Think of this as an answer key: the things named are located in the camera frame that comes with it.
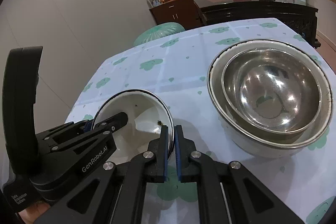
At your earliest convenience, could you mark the small white enamel bowl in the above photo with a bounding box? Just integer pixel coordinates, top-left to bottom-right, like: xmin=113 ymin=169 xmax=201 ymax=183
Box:
xmin=93 ymin=89 xmax=175 ymax=164

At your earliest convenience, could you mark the large white enamel bowl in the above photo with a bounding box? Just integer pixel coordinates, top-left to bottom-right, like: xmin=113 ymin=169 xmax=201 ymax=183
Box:
xmin=207 ymin=39 xmax=334 ymax=158

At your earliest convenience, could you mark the small steel bowl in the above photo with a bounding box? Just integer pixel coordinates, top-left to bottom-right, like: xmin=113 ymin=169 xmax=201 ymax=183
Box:
xmin=221 ymin=48 xmax=321 ymax=135

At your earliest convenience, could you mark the person's left hand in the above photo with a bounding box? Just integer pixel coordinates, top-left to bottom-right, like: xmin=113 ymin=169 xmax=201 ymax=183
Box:
xmin=19 ymin=201 xmax=50 ymax=224

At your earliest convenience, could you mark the light blue cloud tablecloth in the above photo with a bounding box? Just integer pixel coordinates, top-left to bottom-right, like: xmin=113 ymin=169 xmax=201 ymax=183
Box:
xmin=67 ymin=18 xmax=335 ymax=223

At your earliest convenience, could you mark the green plastic stool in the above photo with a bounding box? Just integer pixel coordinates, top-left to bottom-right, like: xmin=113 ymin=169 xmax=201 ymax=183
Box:
xmin=133 ymin=22 xmax=185 ymax=47

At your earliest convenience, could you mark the brown wooden cabinet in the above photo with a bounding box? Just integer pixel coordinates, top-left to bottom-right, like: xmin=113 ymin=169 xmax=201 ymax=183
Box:
xmin=149 ymin=0 xmax=207 ymax=30

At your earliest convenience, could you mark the dark carved wooden table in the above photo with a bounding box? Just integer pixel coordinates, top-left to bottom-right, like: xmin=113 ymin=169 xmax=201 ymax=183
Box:
xmin=193 ymin=0 xmax=321 ymax=48

